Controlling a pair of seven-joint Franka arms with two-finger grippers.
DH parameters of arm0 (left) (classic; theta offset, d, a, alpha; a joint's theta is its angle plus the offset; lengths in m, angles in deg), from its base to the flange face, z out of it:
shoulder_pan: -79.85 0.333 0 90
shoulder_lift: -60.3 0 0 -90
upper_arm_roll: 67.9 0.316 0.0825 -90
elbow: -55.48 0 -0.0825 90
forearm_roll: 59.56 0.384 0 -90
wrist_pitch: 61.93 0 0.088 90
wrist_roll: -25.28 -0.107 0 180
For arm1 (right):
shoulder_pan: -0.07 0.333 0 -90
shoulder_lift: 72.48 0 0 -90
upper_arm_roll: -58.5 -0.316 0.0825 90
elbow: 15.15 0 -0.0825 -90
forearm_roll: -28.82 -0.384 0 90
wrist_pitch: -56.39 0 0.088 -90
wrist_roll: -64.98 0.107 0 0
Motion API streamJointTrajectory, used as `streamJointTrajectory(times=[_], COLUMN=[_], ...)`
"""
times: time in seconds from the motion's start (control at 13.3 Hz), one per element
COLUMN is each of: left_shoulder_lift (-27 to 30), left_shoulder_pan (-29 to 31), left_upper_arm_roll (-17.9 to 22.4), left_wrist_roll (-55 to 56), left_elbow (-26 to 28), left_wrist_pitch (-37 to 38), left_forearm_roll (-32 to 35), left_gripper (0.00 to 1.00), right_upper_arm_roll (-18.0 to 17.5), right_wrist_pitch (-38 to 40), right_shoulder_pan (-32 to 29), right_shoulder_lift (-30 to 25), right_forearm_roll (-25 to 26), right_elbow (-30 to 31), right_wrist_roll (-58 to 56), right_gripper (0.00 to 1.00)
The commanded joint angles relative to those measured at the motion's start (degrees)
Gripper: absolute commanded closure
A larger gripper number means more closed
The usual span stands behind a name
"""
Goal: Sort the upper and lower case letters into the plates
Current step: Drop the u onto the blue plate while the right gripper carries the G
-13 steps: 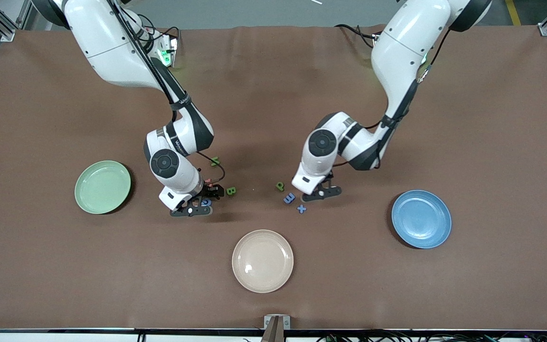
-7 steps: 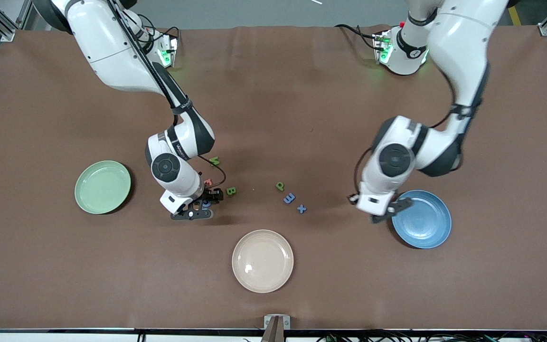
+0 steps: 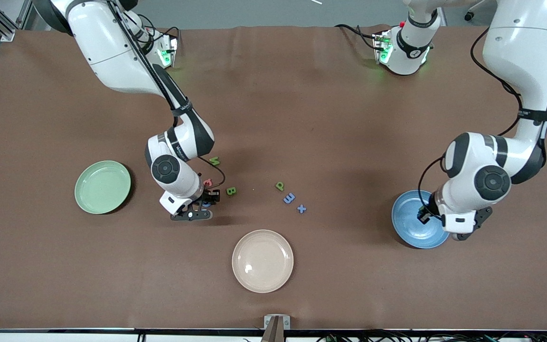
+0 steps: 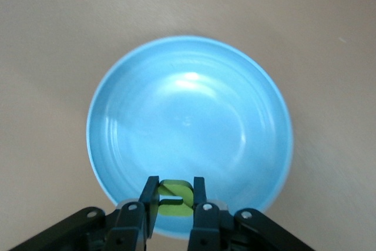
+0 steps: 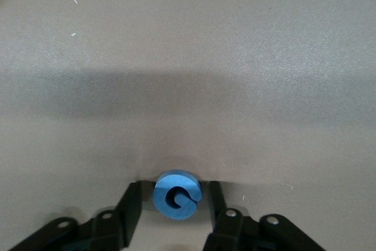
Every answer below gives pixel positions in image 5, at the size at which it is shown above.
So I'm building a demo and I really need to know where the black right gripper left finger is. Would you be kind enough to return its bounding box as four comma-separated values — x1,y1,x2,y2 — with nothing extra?
5,182,143,251

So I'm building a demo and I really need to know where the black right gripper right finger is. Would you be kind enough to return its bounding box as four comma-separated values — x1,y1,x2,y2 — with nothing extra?
202,180,327,251

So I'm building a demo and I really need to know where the blue foam letter G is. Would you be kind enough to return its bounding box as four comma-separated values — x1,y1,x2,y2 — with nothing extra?
152,169,203,220

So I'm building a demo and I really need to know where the brown table cover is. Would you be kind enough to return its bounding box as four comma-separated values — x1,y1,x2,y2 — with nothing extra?
0,0,376,251

